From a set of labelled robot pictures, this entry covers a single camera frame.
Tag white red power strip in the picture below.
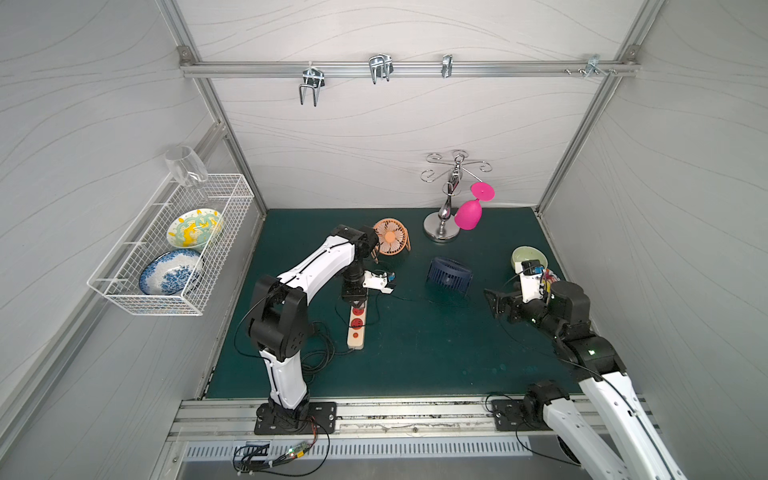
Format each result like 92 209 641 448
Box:
347 301 367 350

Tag navy blue desk fan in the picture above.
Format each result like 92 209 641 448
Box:
427 257 473 295

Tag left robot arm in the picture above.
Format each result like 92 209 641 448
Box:
246 225 379 415

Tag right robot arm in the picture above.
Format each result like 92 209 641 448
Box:
484 276 685 479

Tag orange desk fan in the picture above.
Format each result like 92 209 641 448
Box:
373 218 411 256

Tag colourful snack packet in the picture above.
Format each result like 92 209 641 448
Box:
540 269 560 295

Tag green ceramic bowl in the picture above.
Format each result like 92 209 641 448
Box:
511 246 549 273

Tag pink plastic wine glass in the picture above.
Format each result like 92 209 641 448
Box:
454 182 495 231

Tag silver glass holder stand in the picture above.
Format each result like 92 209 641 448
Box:
420 150 493 243

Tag yellow green patterned bowl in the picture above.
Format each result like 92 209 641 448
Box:
166 208 223 252

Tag blue white patterned bowl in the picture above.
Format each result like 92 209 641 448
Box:
139 249 205 295

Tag clear glass cup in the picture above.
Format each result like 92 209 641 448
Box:
165 145 208 188

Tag metal double hook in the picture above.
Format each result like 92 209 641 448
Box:
368 53 394 85
298 67 326 107

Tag small metal hook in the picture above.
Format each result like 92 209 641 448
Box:
441 54 453 79

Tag metal hook right end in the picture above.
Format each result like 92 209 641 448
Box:
563 54 618 79

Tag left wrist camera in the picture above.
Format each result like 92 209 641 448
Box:
363 270 396 294

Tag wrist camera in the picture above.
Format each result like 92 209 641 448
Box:
363 270 396 294
519 259 544 303

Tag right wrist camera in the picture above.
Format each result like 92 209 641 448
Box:
519 259 544 303

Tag black power strip cord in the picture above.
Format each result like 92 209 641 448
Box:
299 321 355 385

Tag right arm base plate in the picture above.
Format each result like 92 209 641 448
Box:
490 398 539 433

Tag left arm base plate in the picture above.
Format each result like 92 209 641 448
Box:
254 400 337 436

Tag small circuit board wires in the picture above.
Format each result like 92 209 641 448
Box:
231 415 332 475

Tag white wire basket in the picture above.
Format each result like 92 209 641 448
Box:
87 173 254 316

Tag aluminium front frame rail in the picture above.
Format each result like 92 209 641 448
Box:
166 393 523 442

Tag aluminium horizontal rail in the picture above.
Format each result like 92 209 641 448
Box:
180 58 641 81

